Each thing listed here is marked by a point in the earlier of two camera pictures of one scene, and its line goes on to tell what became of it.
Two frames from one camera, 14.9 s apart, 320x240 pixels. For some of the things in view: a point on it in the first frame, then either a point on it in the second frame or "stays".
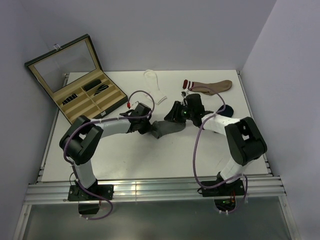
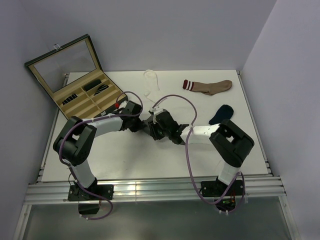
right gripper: x=174 y=114 -> x=153 y=130
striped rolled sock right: x=101 y=87 stays
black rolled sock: x=92 y=84 stays
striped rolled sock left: x=69 y=98 stays
